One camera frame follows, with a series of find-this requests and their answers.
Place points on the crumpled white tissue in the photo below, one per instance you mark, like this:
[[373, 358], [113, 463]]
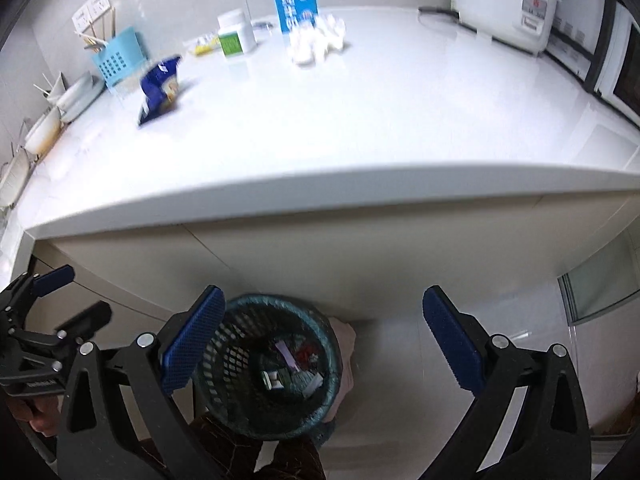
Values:
[[315, 40]]

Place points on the yellow silver snack packet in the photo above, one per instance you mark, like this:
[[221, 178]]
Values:
[[202, 49]]

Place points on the green white carton box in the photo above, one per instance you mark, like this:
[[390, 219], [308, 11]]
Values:
[[275, 379]]

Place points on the blue snack wrapper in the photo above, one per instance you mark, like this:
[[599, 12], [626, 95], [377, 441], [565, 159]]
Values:
[[159, 87]]

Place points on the blue white milk carton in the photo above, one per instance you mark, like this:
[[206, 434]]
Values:
[[295, 5]]

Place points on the blue plastic chopstick holder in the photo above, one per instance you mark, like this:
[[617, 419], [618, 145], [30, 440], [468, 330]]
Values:
[[117, 60]]

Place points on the bundle of wooden chopsticks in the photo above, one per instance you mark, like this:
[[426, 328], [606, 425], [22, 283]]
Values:
[[97, 32]]

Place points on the teal mesh wastebasket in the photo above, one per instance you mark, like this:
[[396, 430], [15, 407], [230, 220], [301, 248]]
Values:
[[225, 340]]

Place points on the stack of white plates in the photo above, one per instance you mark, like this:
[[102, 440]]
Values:
[[80, 97]]

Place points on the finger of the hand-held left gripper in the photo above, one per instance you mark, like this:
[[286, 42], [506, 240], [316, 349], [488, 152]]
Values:
[[85, 322], [52, 280]]

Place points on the red mesh net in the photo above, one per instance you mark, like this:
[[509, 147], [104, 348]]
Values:
[[306, 355]]

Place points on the white utensil cup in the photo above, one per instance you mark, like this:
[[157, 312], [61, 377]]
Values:
[[52, 90]]

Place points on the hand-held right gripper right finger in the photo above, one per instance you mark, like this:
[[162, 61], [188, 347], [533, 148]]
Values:
[[452, 340]]

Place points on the black metal rack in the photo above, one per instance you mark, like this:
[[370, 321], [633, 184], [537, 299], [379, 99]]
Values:
[[605, 40]]

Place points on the white flowered rice cooker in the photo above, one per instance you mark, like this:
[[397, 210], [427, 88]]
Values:
[[500, 5]]

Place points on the white microwave oven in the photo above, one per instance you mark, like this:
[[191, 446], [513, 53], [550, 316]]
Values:
[[620, 60]]

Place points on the person's left hand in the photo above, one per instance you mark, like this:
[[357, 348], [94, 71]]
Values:
[[42, 416]]

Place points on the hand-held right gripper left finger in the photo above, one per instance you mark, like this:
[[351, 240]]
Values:
[[192, 340]]

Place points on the large white bowl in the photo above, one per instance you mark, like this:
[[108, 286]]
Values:
[[42, 130]]

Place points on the purple sachet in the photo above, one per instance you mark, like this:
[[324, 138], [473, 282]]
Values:
[[285, 352]]

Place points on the small metal tool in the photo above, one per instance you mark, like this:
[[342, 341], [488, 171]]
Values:
[[262, 24]]

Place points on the white green-label pill bottle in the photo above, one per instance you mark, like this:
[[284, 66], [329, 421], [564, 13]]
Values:
[[237, 35]]

